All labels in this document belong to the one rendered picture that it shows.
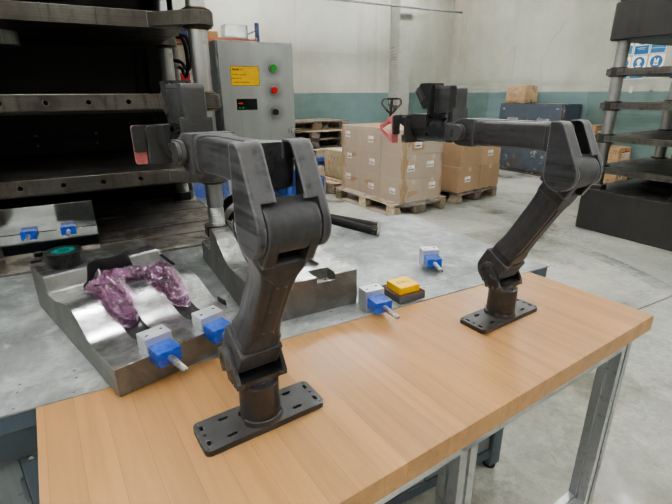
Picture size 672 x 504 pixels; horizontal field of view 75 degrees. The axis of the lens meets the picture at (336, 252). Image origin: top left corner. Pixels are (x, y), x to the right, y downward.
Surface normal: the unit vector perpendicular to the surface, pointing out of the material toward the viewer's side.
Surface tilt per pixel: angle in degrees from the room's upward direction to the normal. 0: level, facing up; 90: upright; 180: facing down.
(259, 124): 90
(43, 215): 90
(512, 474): 0
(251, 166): 64
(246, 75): 90
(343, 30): 90
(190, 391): 0
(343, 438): 0
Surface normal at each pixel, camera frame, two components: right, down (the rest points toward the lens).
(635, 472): -0.01, -0.94
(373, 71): 0.48, 0.29
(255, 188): 0.50, -0.17
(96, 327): 0.33, -0.72
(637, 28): -0.88, 0.17
